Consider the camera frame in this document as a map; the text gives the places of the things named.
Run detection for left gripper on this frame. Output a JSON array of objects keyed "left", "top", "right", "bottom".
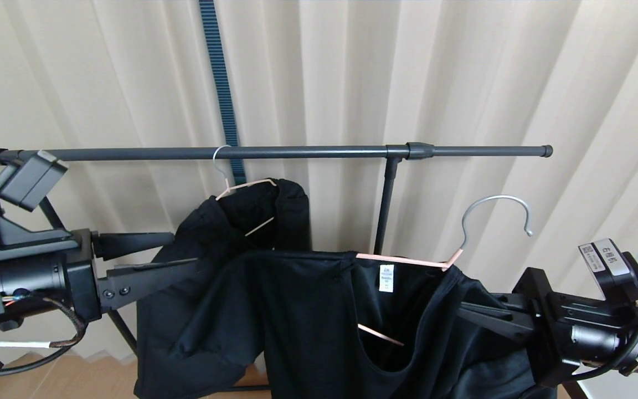
[{"left": 0, "top": 229, "right": 201, "bottom": 334}]

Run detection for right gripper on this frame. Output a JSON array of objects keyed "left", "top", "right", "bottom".
[{"left": 456, "top": 268, "right": 638, "bottom": 390}]

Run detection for black shorts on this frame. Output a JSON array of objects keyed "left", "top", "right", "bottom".
[{"left": 133, "top": 177, "right": 313, "bottom": 399}]

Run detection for pink clothes hanger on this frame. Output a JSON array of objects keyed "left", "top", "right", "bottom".
[
  {"left": 212, "top": 145, "right": 278, "bottom": 238},
  {"left": 356, "top": 195, "right": 534, "bottom": 347}
]

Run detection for black garment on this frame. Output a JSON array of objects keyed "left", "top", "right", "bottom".
[{"left": 169, "top": 249, "right": 560, "bottom": 399}]

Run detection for black clothes rack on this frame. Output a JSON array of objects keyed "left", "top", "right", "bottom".
[{"left": 0, "top": 143, "right": 553, "bottom": 392}]

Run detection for white curtain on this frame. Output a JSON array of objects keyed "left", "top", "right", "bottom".
[
  {"left": 217, "top": 0, "right": 638, "bottom": 294},
  {"left": 0, "top": 0, "right": 239, "bottom": 362}
]

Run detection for window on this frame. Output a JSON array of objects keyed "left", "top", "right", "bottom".
[{"left": 198, "top": 0, "right": 248, "bottom": 185}]

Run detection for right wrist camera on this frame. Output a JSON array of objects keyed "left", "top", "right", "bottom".
[{"left": 577, "top": 238, "right": 638, "bottom": 323}]

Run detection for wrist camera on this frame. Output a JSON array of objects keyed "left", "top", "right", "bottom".
[
  {"left": 0, "top": 151, "right": 83, "bottom": 262},
  {"left": 577, "top": 238, "right": 638, "bottom": 323}
]

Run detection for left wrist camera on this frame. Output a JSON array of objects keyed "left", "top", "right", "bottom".
[{"left": 0, "top": 151, "right": 83, "bottom": 262}]

